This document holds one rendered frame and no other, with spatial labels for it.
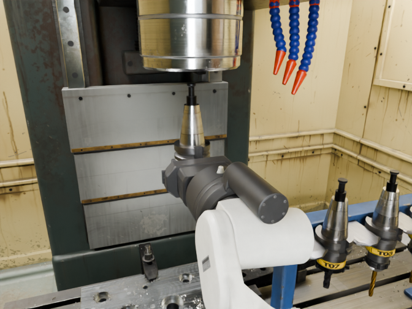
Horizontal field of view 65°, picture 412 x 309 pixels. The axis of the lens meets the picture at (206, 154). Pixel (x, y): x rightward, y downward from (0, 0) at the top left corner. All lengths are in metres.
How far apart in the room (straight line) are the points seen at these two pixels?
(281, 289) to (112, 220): 0.61
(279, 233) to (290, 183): 1.43
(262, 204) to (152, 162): 0.73
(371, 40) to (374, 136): 0.42
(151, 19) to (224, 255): 0.32
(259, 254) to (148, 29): 0.33
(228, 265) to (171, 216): 0.82
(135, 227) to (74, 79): 0.50
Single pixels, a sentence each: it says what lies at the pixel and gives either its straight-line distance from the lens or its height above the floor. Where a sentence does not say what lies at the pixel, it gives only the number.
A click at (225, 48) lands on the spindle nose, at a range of 0.48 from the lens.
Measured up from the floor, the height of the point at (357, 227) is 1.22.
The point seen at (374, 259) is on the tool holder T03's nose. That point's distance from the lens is 0.71.
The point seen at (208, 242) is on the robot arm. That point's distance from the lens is 0.34.
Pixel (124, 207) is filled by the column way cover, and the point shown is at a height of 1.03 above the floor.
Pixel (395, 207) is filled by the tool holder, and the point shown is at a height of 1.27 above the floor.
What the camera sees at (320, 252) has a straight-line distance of 0.58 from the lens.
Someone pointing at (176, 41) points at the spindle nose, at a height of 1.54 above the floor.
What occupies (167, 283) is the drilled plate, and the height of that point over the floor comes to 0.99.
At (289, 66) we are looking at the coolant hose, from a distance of 0.56.
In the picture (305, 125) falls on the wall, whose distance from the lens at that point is 1.71.
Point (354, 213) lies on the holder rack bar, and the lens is 0.70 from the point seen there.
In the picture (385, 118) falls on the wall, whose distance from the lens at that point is 1.59.
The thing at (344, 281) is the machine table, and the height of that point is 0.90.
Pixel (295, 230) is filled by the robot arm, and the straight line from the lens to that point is 0.37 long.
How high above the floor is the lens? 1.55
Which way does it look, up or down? 20 degrees down
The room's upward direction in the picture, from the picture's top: straight up
